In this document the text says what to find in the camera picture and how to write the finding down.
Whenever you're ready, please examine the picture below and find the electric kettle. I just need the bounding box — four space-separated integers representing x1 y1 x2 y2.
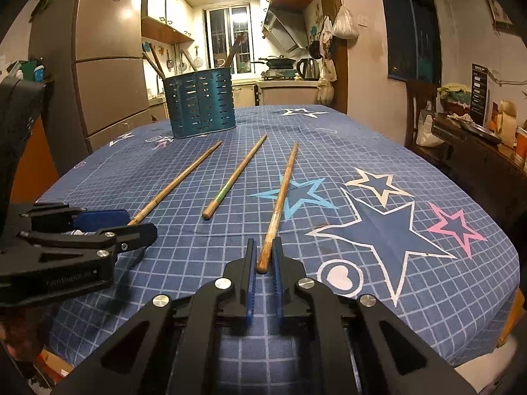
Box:
296 58 320 81

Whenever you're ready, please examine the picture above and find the person's left hand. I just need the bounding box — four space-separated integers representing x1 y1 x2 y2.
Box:
1 305 56 362

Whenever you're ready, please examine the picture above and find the hanging white plastic bag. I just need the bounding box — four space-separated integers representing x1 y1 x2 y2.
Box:
332 5 359 40

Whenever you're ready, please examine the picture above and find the teal perforated utensil holder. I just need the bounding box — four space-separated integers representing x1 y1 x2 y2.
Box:
163 68 236 139

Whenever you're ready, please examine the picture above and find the blue star-patterned tablecloth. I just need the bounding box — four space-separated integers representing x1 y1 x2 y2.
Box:
44 105 520 366

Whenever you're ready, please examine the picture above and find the kitchen window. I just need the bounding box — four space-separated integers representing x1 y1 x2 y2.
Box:
204 4 254 76

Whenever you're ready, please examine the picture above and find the cluttered wooden side table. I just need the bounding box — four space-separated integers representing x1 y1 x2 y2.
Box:
417 113 526 234

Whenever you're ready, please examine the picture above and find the range hood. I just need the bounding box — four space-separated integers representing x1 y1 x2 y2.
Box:
262 7 308 55

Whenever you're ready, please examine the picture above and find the silver refrigerator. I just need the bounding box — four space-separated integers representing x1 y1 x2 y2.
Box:
29 0 150 174

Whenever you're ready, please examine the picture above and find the wooden chopstick green band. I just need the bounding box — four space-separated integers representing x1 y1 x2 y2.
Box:
202 134 267 220

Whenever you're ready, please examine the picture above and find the black menu sign board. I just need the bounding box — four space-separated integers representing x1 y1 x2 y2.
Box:
470 63 488 126

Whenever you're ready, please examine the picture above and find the wooden chair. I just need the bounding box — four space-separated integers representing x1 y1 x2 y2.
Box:
404 79 438 151

